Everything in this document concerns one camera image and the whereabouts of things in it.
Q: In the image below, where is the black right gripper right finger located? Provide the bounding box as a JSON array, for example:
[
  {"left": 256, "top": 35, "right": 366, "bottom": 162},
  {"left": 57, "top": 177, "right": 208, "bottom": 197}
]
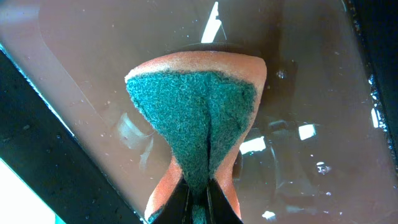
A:
[{"left": 205, "top": 179, "right": 243, "bottom": 224}]

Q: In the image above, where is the orange green sponge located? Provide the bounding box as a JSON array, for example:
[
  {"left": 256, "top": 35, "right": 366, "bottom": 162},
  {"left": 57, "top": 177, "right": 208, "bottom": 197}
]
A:
[{"left": 124, "top": 51, "right": 267, "bottom": 223}]

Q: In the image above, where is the black tray with water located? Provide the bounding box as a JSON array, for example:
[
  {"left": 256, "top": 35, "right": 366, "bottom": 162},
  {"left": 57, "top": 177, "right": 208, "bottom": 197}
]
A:
[{"left": 1, "top": 1, "right": 397, "bottom": 223}]

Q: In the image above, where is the teal plastic tray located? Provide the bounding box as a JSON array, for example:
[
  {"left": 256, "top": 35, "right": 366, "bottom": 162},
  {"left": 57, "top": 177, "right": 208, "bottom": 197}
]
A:
[{"left": 1, "top": 49, "right": 64, "bottom": 223}]

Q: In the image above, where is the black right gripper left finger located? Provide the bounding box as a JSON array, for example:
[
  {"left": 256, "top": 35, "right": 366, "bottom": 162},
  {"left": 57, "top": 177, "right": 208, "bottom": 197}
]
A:
[{"left": 151, "top": 178, "right": 193, "bottom": 224}]

